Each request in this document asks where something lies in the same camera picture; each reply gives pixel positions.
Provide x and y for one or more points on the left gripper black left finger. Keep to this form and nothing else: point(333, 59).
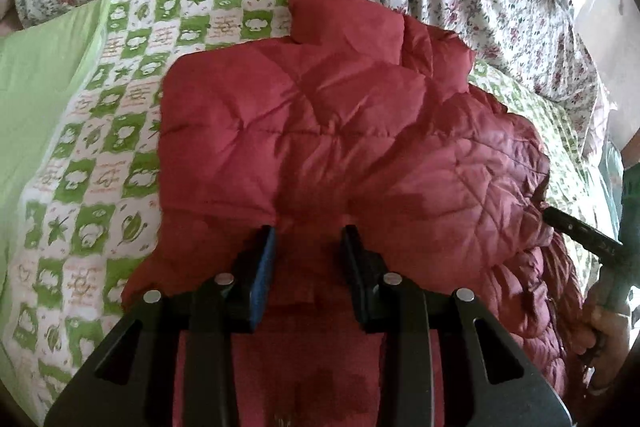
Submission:
point(168, 360)

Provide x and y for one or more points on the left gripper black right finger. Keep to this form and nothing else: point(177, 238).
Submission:
point(446, 360)

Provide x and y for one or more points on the red quilted puffer jacket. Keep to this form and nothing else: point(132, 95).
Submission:
point(360, 116)

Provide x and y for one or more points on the person's right hand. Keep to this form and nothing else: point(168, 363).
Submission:
point(607, 332)

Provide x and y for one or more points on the green white patterned blanket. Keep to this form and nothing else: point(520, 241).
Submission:
point(80, 122)

